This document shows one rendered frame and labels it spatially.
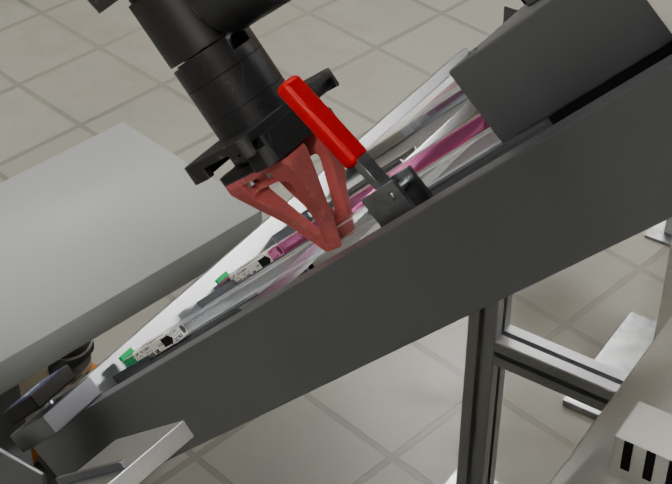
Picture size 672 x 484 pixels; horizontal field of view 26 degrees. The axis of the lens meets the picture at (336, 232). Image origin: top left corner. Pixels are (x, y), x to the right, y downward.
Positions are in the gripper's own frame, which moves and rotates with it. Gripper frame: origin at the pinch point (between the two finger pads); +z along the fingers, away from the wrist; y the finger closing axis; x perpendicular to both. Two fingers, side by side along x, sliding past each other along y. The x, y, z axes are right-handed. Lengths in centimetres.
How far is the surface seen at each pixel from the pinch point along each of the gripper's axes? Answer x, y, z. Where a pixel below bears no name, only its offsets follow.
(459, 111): 10.8, 29.6, 2.6
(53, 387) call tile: 22.4, -10.8, -0.4
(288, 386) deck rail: -0.2, -10.6, 5.0
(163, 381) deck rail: 11.0, -10.4, 2.1
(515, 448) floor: 75, 74, 61
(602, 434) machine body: 12.5, 24.3, 33.0
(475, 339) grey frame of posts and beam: 55, 60, 37
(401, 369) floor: 91, 79, 46
